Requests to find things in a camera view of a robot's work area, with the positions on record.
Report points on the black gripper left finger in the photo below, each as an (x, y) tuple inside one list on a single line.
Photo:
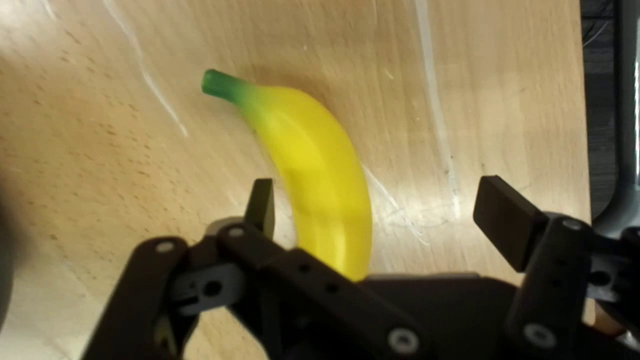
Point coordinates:
[(260, 207)]

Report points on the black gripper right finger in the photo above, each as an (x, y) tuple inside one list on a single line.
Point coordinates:
[(508, 220)]

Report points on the yellow plush banana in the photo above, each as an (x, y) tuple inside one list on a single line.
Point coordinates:
[(316, 163)]

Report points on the metal cart handle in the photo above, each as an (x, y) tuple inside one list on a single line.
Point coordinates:
[(622, 211)]

